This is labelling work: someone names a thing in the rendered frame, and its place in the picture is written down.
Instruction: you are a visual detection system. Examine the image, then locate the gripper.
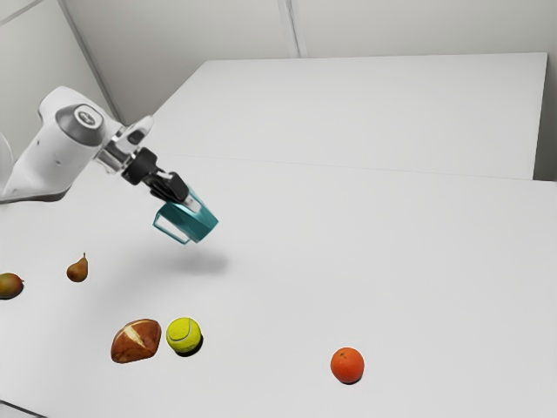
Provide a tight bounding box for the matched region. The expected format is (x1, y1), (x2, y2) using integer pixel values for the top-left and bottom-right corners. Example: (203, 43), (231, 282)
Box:
(121, 147), (203, 213)

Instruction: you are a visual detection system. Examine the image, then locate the teal faceted mug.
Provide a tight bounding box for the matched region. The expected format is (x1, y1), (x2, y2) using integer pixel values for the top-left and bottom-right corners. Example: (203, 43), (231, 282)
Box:
(151, 185), (219, 245)

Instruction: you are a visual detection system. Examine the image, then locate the brown pear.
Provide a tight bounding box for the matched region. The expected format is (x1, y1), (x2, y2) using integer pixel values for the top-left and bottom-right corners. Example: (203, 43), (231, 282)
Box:
(65, 252), (90, 284)

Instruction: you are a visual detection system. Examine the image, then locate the yellow tennis ball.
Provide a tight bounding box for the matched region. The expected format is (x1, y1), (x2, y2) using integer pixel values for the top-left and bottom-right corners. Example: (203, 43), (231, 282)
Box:
(165, 316), (204, 354)

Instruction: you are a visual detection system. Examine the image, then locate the brown pretzel bread roll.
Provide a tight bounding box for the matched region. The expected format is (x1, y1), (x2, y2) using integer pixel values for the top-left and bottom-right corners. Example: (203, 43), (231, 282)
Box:
(111, 318), (163, 364)

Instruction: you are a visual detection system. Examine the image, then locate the green red mango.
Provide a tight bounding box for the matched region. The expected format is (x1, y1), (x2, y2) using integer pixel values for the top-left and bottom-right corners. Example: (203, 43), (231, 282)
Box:
(0, 272), (25, 300)

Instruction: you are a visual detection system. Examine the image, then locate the orange fruit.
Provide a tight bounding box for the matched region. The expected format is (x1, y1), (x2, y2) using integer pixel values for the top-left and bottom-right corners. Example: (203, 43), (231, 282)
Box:
(330, 346), (366, 385)

